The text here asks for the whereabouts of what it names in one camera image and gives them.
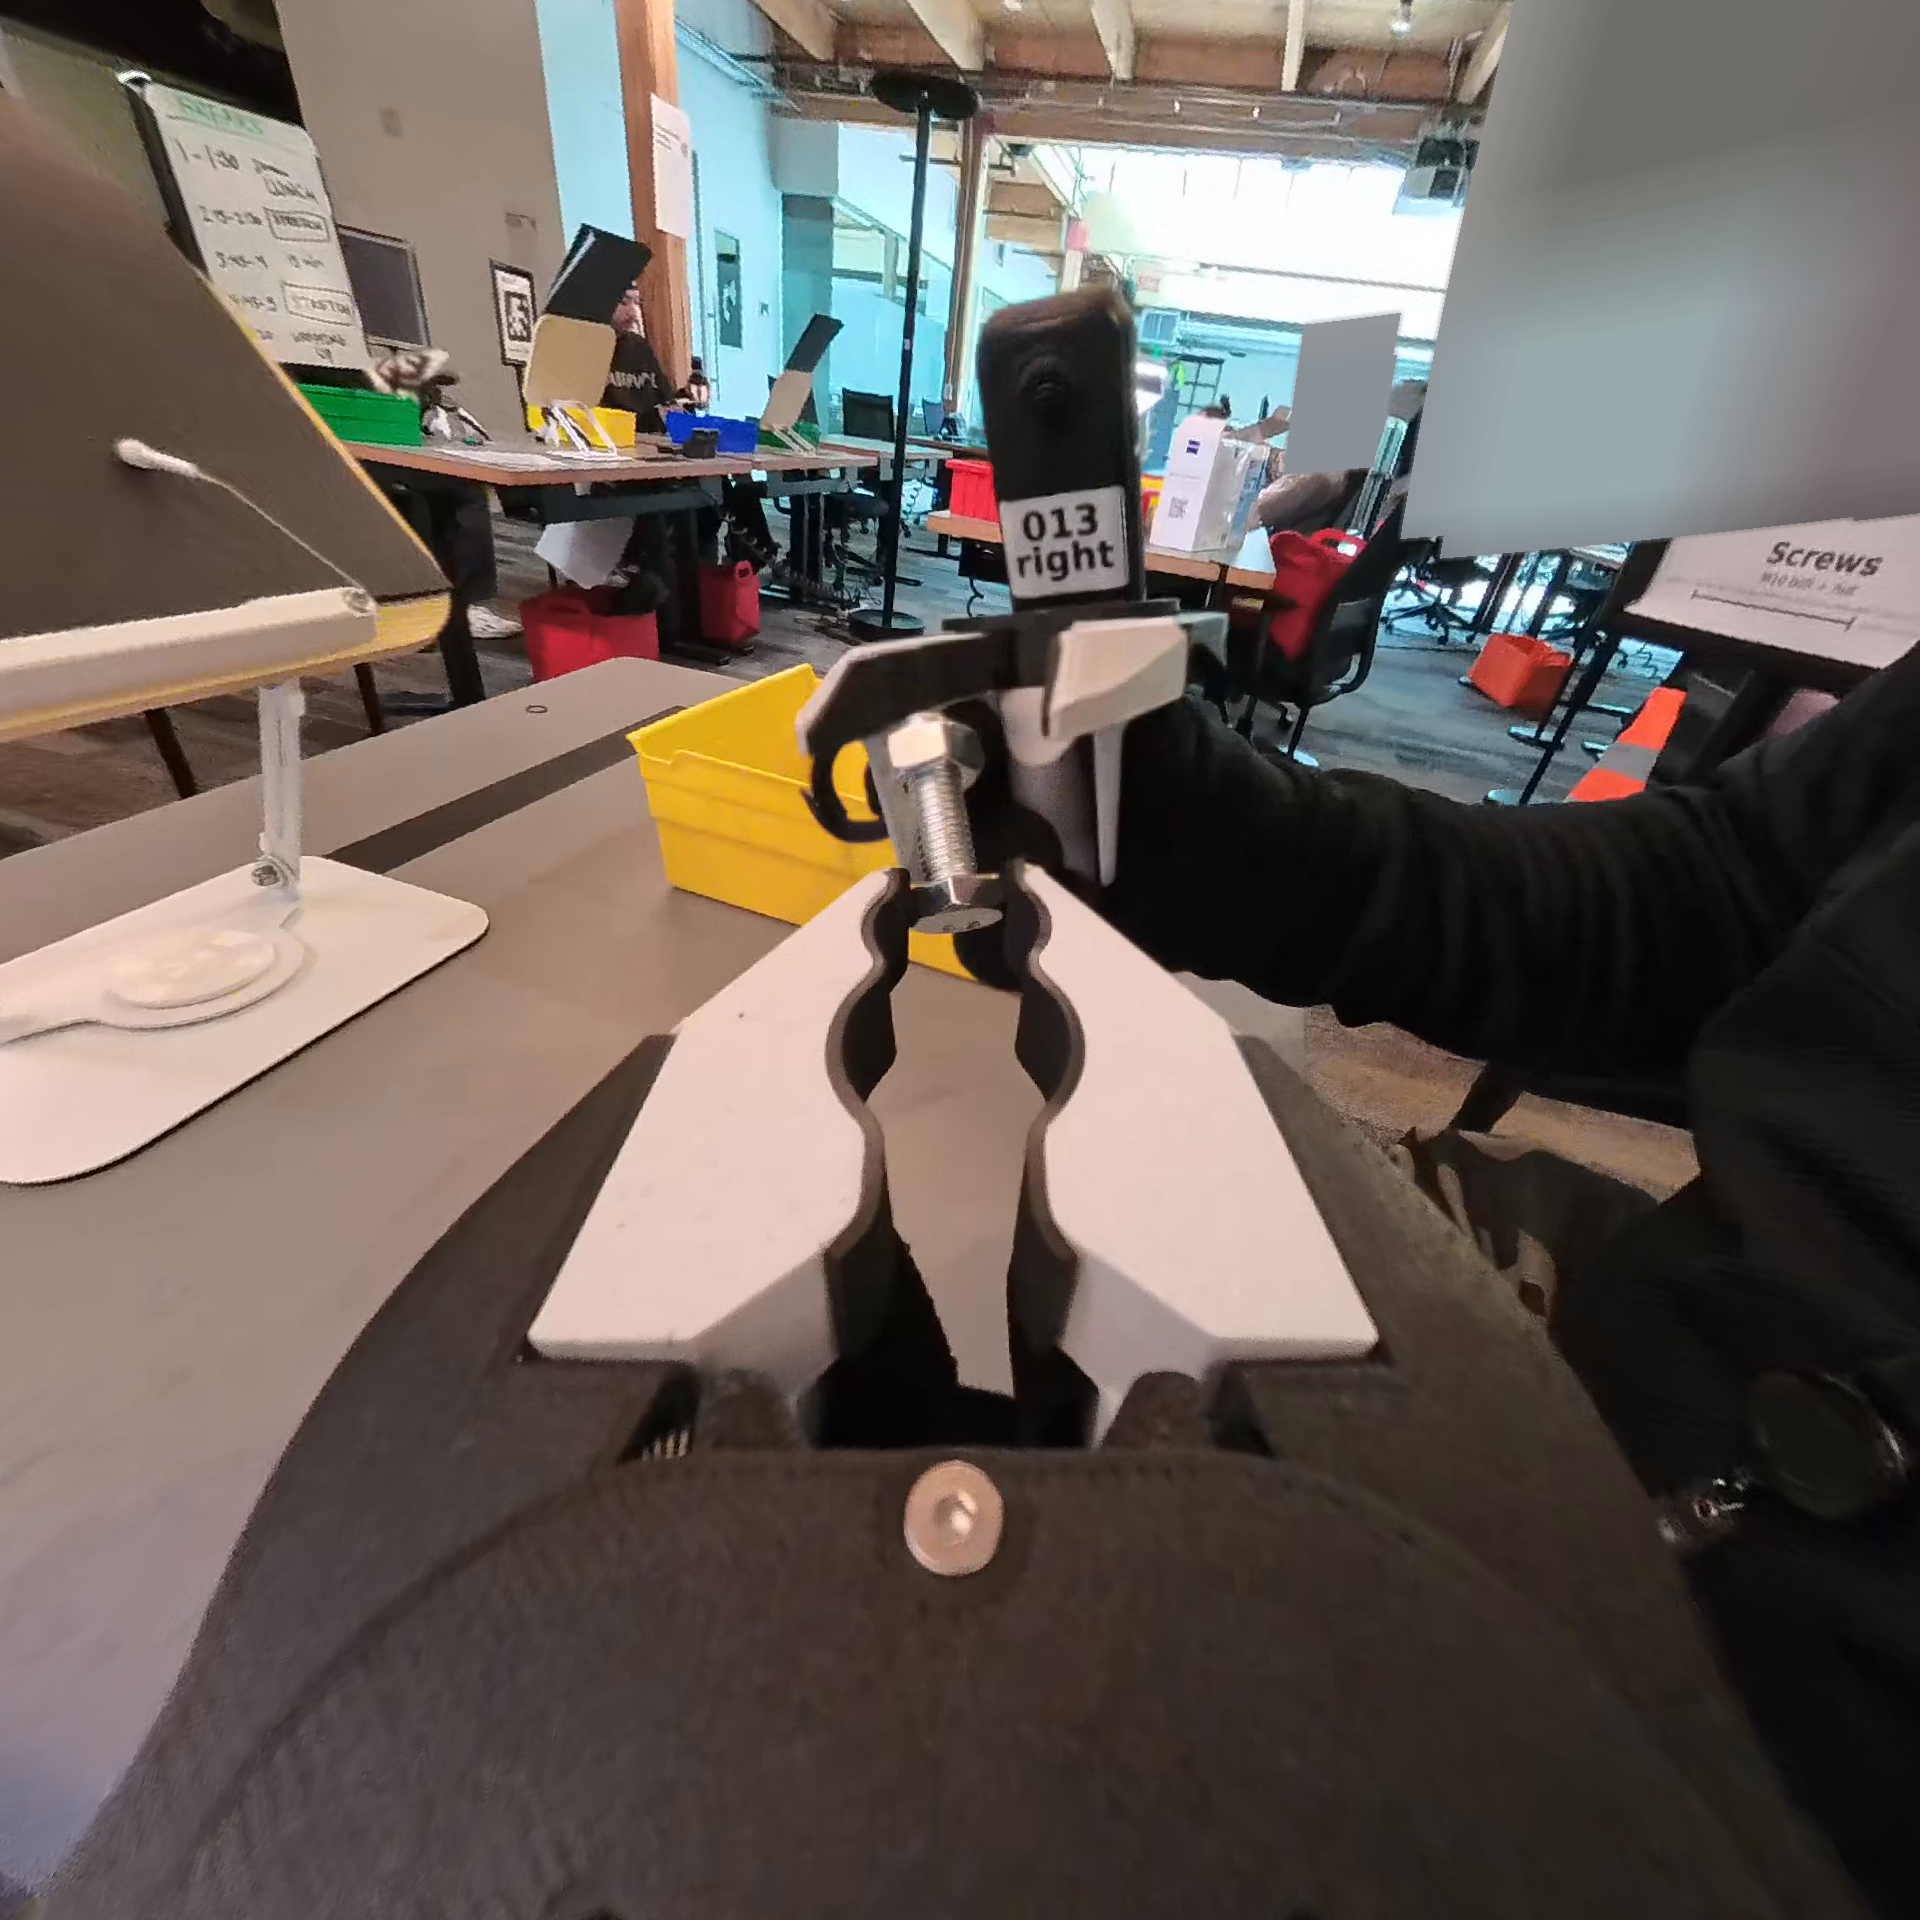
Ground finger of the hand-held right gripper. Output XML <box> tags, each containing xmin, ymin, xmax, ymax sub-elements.
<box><xmin>1042</xmin><ymin>617</ymin><xmax>1192</xmax><ymax>742</ymax></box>
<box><xmin>795</xmin><ymin>634</ymin><xmax>1004</xmax><ymax>846</ymax></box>

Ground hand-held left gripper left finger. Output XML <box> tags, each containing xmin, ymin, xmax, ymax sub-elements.
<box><xmin>528</xmin><ymin>869</ymin><xmax>962</xmax><ymax>1445</ymax></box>

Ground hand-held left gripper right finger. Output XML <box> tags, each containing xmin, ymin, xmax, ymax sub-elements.
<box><xmin>1004</xmin><ymin>858</ymin><xmax>1380</xmax><ymax>1445</ymax></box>

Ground silver hex bolt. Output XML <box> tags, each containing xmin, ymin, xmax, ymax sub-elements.
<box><xmin>862</xmin><ymin>714</ymin><xmax>989</xmax><ymax>898</ymax></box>

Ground person's right forearm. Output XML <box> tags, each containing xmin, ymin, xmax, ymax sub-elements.
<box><xmin>1305</xmin><ymin>643</ymin><xmax>1920</xmax><ymax>1089</ymax></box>

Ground person's right hand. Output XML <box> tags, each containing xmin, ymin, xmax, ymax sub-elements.
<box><xmin>978</xmin><ymin>694</ymin><xmax>1357</xmax><ymax>979</ymax></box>

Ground brown edged desk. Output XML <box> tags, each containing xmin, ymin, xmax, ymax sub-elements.
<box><xmin>345</xmin><ymin>434</ymin><xmax>881</xmax><ymax>708</ymax></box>
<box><xmin>922</xmin><ymin>510</ymin><xmax>1279</xmax><ymax>602</ymax></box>

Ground white carton box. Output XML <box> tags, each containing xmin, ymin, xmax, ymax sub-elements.
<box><xmin>1147</xmin><ymin>413</ymin><xmax>1279</xmax><ymax>558</ymax></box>

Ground black floor pole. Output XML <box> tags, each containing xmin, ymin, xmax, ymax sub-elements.
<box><xmin>871</xmin><ymin>66</ymin><xmax>985</xmax><ymax>632</ymax></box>

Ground black office chair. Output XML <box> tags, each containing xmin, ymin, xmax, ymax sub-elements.
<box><xmin>1231</xmin><ymin>493</ymin><xmax>1412</xmax><ymax>752</ymax></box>

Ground tilted wooden board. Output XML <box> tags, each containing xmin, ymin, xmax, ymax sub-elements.
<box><xmin>757</xmin><ymin>311</ymin><xmax>847</xmax><ymax>452</ymax></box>
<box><xmin>0</xmin><ymin>89</ymin><xmax>457</xmax><ymax>743</ymax></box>
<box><xmin>524</xmin><ymin>224</ymin><xmax>654</xmax><ymax>452</ymax></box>

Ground person's camouflage trousers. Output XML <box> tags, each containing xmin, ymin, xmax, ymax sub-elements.
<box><xmin>1402</xmin><ymin>1123</ymin><xmax>1578</xmax><ymax>1322</ymax></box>

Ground orange storage bin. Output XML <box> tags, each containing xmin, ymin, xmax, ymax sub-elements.
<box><xmin>1470</xmin><ymin>632</ymin><xmax>1570</xmax><ymax>709</ymax></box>

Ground dark table slot cover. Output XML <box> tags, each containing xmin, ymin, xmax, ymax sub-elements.
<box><xmin>330</xmin><ymin>704</ymin><xmax>678</xmax><ymax>875</ymax></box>

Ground black easel stand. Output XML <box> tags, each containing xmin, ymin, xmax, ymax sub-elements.
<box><xmin>1515</xmin><ymin>540</ymin><xmax>1824</xmax><ymax>811</ymax></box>

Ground orange traffic cone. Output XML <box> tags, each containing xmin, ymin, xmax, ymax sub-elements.
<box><xmin>1566</xmin><ymin>686</ymin><xmax>1690</xmax><ymax>804</ymax></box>

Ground green storage bin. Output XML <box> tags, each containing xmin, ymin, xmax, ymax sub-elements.
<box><xmin>297</xmin><ymin>382</ymin><xmax>427</xmax><ymax>447</ymax></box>

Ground black computer monitor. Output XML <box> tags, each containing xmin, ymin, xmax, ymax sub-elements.
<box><xmin>336</xmin><ymin>224</ymin><xmax>434</xmax><ymax>354</ymax></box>

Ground framed marker sign board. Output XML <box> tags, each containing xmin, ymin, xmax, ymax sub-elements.
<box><xmin>1624</xmin><ymin>513</ymin><xmax>1920</xmax><ymax>672</ymax></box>

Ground black badge reel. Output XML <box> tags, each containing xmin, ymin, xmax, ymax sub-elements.
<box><xmin>1654</xmin><ymin>1367</ymin><xmax>1915</xmax><ymax>1550</ymax></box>

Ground handwritten whiteboard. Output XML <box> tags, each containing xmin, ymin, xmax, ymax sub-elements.
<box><xmin>127</xmin><ymin>82</ymin><xmax>370</xmax><ymax>370</ymax></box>

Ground white cable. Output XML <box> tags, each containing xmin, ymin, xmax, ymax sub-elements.
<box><xmin>113</xmin><ymin>434</ymin><xmax>378</xmax><ymax>609</ymax></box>

